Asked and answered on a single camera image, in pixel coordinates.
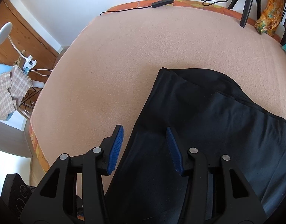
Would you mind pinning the black tripod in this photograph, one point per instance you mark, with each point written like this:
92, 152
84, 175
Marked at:
248, 4

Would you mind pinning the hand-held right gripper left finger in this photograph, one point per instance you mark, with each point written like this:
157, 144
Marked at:
116, 149

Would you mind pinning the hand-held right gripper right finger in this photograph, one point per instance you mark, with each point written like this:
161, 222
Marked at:
174, 151

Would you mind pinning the black box device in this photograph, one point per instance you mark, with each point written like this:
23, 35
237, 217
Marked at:
14, 191

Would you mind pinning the black pants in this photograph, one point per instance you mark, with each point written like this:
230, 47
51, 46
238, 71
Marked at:
203, 112

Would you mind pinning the wooden door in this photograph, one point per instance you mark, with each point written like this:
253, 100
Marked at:
28, 28

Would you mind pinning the plaid cloth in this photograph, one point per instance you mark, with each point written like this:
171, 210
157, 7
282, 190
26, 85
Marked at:
7, 91

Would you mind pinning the white clip lamp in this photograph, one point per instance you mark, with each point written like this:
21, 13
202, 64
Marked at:
4, 31

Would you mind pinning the beige blanket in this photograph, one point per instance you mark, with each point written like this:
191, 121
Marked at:
110, 63

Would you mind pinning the orange patterned scarf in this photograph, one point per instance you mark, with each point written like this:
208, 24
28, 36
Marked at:
269, 11

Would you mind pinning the white power strip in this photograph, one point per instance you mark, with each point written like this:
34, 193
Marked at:
38, 84

